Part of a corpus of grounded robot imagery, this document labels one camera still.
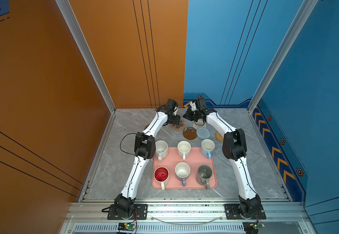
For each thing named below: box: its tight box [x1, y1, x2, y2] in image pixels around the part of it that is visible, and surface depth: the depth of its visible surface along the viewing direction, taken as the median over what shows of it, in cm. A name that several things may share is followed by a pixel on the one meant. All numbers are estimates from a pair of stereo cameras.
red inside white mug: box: [153, 166, 170, 191], surface depth 79 cm
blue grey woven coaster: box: [196, 127, 211, 140], surface depth 107 cm
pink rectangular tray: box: [151, 146, 217, 189], surface depth 89 cm
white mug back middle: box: [177, 140, 192, 161], surface depth 91 cm
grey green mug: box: [195, 164, 213, 191], surface depth 79 cm
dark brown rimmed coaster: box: [182, 126, 198, 140], surface depth 107 cm
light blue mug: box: [200, 138, 216, 159], surface depth 90 cm
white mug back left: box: [154, 139, 169, 162], surface depth 91 cm
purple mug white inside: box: [174, 161, 191, 187], surface depth 82 cm
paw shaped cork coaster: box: [169, 119, 187, 132], surface depth 111 cm
